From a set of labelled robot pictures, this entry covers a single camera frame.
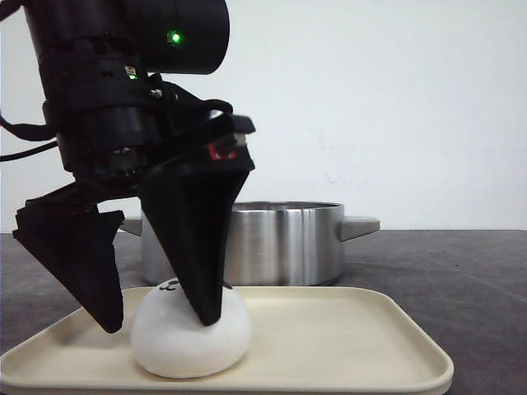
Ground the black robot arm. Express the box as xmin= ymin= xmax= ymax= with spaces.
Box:
xmin=1 ymin=1 xmax=254 ymax=333

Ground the panda bun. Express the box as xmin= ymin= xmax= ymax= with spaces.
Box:
xmin=130 ymin=278 xmax=252 ymax=379

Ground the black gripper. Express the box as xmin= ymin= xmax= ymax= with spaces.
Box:
xmin=22 ymin=73 xmax=254 ymax=326

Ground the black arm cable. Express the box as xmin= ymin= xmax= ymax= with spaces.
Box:
xmin=0 ymin=113 xmax=61 ymax=162

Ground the cream plastic tray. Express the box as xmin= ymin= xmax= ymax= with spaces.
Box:
xmin=1 ymin=286 xmax=454 ymax=394

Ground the stainless steel steamer pot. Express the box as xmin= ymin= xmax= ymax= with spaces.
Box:
xmin=120 ymin=201 xmax=380 ymax=286

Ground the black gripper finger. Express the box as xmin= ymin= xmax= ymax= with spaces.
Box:
xmin=13 ymin=207 xmax=124 ymax=333

